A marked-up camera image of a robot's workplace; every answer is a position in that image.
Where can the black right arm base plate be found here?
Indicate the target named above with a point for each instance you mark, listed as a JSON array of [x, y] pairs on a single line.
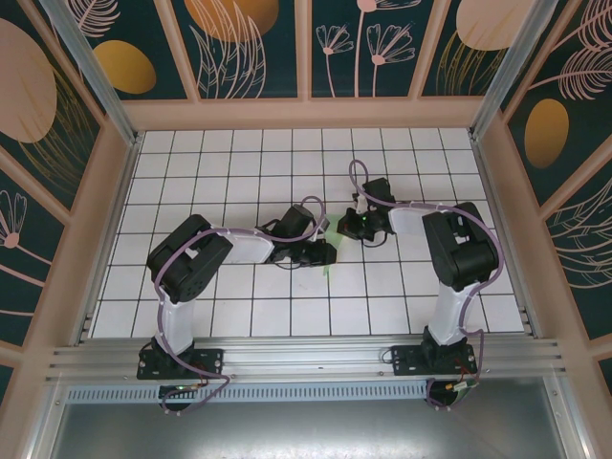
[[406, 361]]

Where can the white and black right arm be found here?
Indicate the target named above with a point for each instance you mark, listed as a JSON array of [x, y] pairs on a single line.
[[406, 222]]

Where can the grey metal base sheet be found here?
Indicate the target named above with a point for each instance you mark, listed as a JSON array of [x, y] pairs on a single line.
[[306, 430]]

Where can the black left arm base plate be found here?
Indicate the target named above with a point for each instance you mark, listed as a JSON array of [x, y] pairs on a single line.
[[210, 363]]

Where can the light green paper sheet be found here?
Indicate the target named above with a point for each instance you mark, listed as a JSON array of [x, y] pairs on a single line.
[[332, 237]]

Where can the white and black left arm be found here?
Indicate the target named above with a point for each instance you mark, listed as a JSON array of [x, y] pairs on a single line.
[[248, 248]]

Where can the long aluminium base rail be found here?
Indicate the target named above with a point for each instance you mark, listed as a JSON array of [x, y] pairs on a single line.
[[306, 356]]

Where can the aluminium corner post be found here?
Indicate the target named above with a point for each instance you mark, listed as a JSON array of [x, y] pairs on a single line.
[[507, 67], [93, 76]]

